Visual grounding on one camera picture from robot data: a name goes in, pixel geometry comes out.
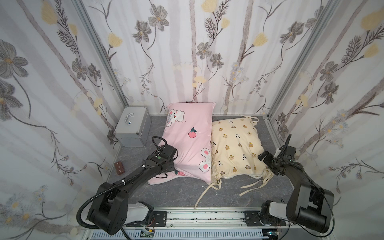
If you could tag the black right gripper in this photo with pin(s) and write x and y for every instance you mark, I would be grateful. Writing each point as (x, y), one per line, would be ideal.
(269, 158)

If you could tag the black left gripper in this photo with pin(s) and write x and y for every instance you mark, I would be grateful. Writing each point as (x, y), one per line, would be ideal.
(167, 166)

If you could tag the cream bear print pillow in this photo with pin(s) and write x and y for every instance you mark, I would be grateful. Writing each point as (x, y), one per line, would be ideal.
(235, 149)

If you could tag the pink cartoon pillowcase pillow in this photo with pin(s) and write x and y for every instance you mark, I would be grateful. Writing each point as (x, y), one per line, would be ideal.
(188, 129)

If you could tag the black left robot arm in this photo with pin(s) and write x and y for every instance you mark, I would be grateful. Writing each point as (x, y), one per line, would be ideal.
(108, 209)

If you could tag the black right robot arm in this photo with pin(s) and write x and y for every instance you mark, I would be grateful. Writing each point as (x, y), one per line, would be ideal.
(309, 205)

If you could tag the silver aluminium case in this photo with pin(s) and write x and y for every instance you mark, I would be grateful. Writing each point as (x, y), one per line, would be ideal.
(133, 127)

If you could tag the small brown block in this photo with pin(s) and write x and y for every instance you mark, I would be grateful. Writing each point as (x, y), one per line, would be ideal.
(119, 168)

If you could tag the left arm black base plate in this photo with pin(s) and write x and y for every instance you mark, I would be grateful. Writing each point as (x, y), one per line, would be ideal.
(156, 219)

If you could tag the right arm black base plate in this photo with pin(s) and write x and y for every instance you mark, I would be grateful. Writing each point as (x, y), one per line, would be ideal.
(258, 218)

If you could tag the aluminium mounting rail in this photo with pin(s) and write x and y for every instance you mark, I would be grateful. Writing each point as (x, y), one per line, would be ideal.
(208, 224)

